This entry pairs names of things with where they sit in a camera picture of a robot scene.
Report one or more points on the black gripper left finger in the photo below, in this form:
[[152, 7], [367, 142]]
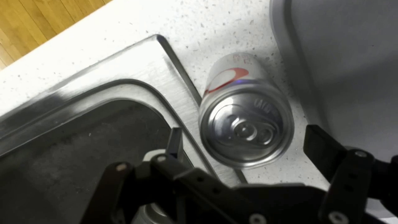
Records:
[[137, 191]]

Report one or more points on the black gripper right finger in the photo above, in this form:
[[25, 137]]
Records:
[[348, 178]]

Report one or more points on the silver coke can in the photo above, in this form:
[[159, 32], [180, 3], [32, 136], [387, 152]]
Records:
[[244, 125]]

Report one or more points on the metal sink drain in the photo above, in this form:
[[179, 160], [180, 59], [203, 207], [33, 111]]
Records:
[[150, 214]]

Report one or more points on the stainless steel sink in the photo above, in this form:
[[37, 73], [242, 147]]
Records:
[[82, 125]]

